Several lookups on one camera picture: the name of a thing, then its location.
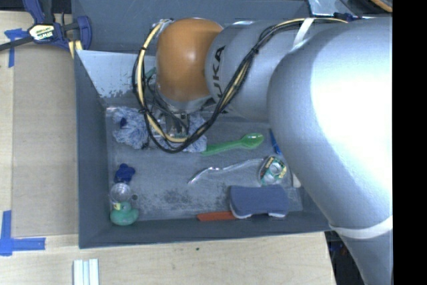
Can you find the blue and white cloth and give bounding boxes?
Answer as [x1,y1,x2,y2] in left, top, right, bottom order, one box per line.
[111,105,209,154]

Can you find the grey metal bin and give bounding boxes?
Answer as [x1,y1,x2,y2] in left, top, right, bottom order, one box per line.
[69,0,332,250]

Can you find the small dark blue toy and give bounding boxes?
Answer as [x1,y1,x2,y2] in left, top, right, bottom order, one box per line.
[113,162,137,184]

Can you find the clear plastic spoon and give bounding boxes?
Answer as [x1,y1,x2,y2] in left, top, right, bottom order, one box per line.
[187,158,265,185]

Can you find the green plastic spoon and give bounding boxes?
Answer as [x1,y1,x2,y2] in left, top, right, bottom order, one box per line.
[199,132,266,157]

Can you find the clear glass cup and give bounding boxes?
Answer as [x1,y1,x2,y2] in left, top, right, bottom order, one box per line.
[109,182,133,206]

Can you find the red-brown flat block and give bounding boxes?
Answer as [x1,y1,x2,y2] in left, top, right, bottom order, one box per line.
[196,211,238,222]

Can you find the blue pen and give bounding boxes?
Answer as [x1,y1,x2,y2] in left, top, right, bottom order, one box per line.
[268,128,283,156]

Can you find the green toy duck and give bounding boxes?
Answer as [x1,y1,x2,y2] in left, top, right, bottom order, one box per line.
[109,200,139,227]

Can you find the blue sponge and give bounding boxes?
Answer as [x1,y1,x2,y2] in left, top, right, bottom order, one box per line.
[228,184,291,220]

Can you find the pale flat board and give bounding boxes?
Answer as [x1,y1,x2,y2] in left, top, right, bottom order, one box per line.
[11,45,80,238]

